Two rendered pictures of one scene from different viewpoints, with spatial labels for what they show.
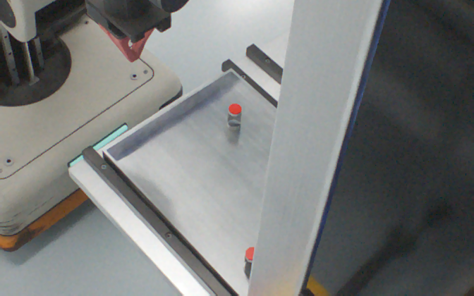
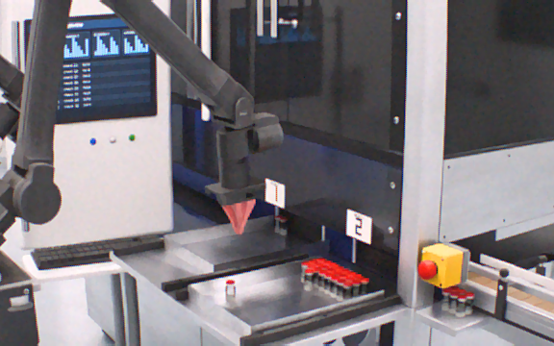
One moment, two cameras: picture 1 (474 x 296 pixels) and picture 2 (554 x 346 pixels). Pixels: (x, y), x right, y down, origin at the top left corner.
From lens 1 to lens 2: 1.67 m
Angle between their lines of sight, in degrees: 71
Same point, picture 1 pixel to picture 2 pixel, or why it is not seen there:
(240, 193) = (289, 302)
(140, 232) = (315, 333)
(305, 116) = (436, 41)
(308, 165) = (440, 65)
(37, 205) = not seen: outside the picture
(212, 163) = (262, 308)
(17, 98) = not seen: outside the picture
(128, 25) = (255, 183)
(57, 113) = not seen: outside the picture
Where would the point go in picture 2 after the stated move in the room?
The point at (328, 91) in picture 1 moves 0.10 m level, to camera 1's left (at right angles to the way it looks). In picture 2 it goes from (441, 21) to (440, 23)
